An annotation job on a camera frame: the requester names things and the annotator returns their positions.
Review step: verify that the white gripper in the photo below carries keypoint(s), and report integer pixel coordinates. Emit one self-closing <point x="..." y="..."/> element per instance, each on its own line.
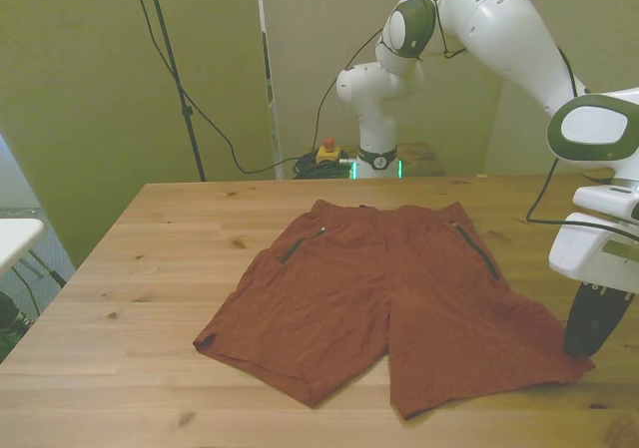
<point x="579" y="253"/>

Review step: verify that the rust orange shorts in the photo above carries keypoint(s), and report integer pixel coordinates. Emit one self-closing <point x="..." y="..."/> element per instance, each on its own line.
<point x="374" y="298"/>

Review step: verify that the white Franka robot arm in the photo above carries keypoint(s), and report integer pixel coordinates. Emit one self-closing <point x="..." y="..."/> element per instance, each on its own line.
<point x="499" y="19"/>

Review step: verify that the yellow emergency stop button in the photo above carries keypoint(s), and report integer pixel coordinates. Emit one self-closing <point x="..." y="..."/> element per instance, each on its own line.
<point x="328" y="152"/>

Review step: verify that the black tripod stand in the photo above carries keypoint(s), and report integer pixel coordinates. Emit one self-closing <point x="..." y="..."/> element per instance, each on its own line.
<point x="187" y="112"/>

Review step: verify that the white side table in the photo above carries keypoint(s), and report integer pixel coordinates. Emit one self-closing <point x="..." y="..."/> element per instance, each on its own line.
<point x="17" y="241"/>

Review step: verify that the dark floor clutter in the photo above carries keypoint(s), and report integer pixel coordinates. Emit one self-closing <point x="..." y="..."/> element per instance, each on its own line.
<point x="7" y="318"/>

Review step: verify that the white vertical post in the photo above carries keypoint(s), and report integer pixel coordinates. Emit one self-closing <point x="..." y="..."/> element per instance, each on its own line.
<point x="274" y="138"/>

